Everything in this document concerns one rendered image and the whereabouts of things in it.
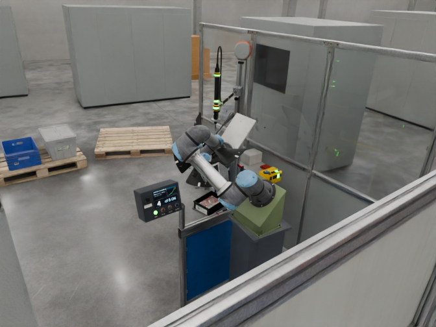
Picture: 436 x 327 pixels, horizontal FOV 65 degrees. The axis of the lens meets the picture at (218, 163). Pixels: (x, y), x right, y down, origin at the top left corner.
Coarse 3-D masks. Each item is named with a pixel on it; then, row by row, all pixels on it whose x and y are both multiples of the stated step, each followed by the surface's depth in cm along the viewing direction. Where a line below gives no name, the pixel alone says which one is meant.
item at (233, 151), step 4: (220, 148) 275; (224, 148) 274; (228, 148) 274; (216, 152) 268; (220, 152) 267; (224, 152) 266; (228, 152) 265; (232, 152) 264; (236, 152) 263; (240, 152) 262; (220, 156) 263; (224, 156) 262; (228, 156) 261; (232, 156) 260; (224, 160) 259; (228, 160) 258; (232, 160) 257
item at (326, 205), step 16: (272, 160) 327; (288, 176) 315; (304, 176) 299; (288, 192) 320; (320, 192) 289; (336, 192) 275; (288, 208) 326; (320, 208) 293; (336, 208) 279; (352, 208) 266; (304, 224) 313; (320, 224) 298; (288, 240) 337; (304, 240) 318
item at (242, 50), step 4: (236, 44) 304; (240, 44) 302; (244, 44) 301; (248, 44) 302; (236, 48) 305; (240, 48) 304; (244, 48) 302; (248, 48) 301; (236, 52) 306; (240, 52) 305; (244, 52) 304; (248, 52) 303; (236, 56) 308; (240, 56) 307; (244, 56) 306; (248, 56) 307
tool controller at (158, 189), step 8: (152, 184) 215; (160, 184) 213; (168, 184) 211; (176, 184) 213; (136, 192) 204; (144, 192) 201; (152, 192) 204; (160, 192) 207; (168, 192) 211; (176, 192) 214; (136, 200) 208; (144, 200) 202; (152, 200) 205; (168, 200) 211; (176, 200) 215; (144, 208) 203; (152, 208) 206; (160, 208) 209; (176, 208) 216; (144, 216) 204; (152, 216) 207; (160, 216) 210
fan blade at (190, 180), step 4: (188, 176) 274; (192, 176) 273; (196, 176) 272; (200, 176) 272; (188, 180) 272; (192, 180) 272; (196, 180) 271; (200, 180) 271; (192, 184) 271; (196, 184) 270; (200, 184) 270; (208, 184) 269
